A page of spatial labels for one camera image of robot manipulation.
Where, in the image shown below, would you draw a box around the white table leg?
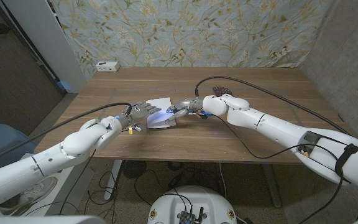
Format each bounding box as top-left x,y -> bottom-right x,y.
104,160 -> 123,200

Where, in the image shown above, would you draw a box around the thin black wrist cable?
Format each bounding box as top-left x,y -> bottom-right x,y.
59,149 -> 98,215
214,115 -> 344,224

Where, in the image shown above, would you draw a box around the black floor cable tangle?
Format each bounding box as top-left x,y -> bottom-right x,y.
85,160 -> 226,218

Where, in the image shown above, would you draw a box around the black round fan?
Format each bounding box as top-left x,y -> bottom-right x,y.
122,160 -> 148,180

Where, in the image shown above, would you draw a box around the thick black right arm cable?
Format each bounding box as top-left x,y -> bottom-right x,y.
194,75 -> 351,137

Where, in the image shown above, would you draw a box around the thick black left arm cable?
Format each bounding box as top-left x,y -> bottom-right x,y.
0,101 -> 133,167

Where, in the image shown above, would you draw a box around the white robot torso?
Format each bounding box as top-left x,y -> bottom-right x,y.
147,185 -> 238,224

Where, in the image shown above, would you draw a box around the white paper sheet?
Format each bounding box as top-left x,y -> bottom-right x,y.
145,97 -> 177,129

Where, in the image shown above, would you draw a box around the floral printed backdrop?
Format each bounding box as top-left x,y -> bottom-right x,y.
50,0 -> 335,80

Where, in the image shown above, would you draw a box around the white cabinet panel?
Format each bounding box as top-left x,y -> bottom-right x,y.
3,0 -> 88,93

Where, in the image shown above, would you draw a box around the grey table leg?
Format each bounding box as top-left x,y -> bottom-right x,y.
261,164 -> 283,208

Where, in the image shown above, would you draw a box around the printed floor mat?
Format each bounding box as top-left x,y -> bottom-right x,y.
20,152 -> 96,217

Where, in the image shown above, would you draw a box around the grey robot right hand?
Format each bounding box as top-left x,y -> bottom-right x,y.
165,96 -> 206,123

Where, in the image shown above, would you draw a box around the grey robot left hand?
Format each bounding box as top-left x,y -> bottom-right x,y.
121,101 -> 162,129

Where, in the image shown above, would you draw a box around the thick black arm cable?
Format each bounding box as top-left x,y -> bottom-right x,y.
0,101 -> 133,167
194,75 -> 351,137

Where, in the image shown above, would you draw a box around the purple toy grapes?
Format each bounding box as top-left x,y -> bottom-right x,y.
212,86 -> 233,97

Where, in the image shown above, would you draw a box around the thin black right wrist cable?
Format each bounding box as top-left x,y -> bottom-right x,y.
214,115 -> 344,224

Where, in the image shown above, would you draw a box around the thin black left wrist cable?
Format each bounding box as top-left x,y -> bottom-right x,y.
59,149 -> 98,215

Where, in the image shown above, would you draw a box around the white power strip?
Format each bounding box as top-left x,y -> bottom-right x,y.
95,61 -> 121,73

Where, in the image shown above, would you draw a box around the blue-grey chair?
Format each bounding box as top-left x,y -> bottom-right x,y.
0,123 -> 39,170

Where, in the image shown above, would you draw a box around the grey sneaker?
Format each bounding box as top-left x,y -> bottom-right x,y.
0,176 -> 58,216

